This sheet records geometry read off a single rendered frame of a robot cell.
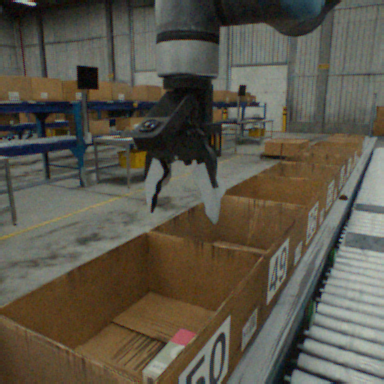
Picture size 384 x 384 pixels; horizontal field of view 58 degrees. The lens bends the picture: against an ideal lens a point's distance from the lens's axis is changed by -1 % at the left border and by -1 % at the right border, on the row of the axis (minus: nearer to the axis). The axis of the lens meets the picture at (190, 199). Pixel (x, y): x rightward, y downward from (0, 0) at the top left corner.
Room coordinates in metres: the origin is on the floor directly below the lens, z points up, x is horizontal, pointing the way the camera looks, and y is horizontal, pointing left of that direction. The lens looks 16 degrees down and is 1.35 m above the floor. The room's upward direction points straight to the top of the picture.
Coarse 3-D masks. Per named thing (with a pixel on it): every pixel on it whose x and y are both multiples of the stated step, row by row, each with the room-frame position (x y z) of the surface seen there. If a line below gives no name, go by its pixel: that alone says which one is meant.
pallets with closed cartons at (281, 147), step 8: (272, 144) 8.39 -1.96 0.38; (280, 144) 8.30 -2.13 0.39; (288, 144) 8.21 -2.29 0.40; (296, 144) 8.11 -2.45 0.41; (304, 144) 8.50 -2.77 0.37; (264, 152) 8.64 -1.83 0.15; (272, 152) 8.38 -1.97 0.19; (280, 152) 8.32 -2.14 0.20; (288, 152) 8.20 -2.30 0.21; (296, 152) 8.11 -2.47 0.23; (280, 160) 8.25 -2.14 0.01
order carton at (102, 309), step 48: (144, 240) 0.77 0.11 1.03; (192, 240) 0.72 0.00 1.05; (48, 288) 0.53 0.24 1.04; (96, 288) 0.63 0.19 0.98; (144, 288) 0.76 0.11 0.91; (192, 288) 0.72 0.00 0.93; (240, 288) 0.53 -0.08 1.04; (48, 336) 0.52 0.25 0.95; (96, 336) 0.61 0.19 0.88; (144, 336) 0.61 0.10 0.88; (240, 336) 0.54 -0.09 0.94
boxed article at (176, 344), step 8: (176, 336) 0.56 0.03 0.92; (184, 336) 0.56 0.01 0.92; (192, 336) 0.56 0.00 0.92; (168, 344) 0.54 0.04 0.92; (176, 344) 0.54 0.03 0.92; (184, 344) 0.54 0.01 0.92; (160, 352) 0.51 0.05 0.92; (168, 352) 0.52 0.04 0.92; (176, 352) 0.52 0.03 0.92; (160, 360) 0.50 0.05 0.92; (168, 360) 0.50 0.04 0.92; (152, 368) 0.48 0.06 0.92; (160, 368) 0.48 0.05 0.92; (144, 376) 0.47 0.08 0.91; (152, 376) 0.46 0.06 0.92
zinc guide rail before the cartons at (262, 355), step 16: (368, 144) 3.96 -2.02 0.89; (352, 176) 2.19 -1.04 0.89; (352, 192) 1.79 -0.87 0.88; (336, 208) 1.49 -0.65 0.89; (336, 224) 1.27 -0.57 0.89; (320, 240) 1.11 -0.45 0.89; (304, 256) 0.98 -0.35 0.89; (320, 256) 0.98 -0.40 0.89; (304, 272) 0.88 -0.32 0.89; (288, 288) 0.79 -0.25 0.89; (304, 288) 0.79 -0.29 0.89; (288, 304) 0.72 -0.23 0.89; (272, 320) 0.65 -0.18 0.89; (288, 320) 0.65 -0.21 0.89; (272, 336) 0.60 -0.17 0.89; (256, 352) 0.55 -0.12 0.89; (272, 352) 0.55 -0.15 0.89; (240, 368) 0.51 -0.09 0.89; (256, 368) 0.51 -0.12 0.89
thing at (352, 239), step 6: (348, 234) 1.41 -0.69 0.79; (354, 234) 1.40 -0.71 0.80; (360, 234) 1.39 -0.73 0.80; (366, 234) 1.37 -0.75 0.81; (348, 240) 1.41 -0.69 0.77; (354, 240) 1.40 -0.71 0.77; (360, 240) 1.38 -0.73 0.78; (366, 240) 1.37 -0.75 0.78; (372, 240) 1.36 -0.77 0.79; (378, 240) 1.35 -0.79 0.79; (348, 246) 1.41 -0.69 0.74; (354, 246) 1.39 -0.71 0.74; (360, 246) 1.38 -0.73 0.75; (366, 246) 1.37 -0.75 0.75; (372, 246) 1.36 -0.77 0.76; (378, 246) 1.35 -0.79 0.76
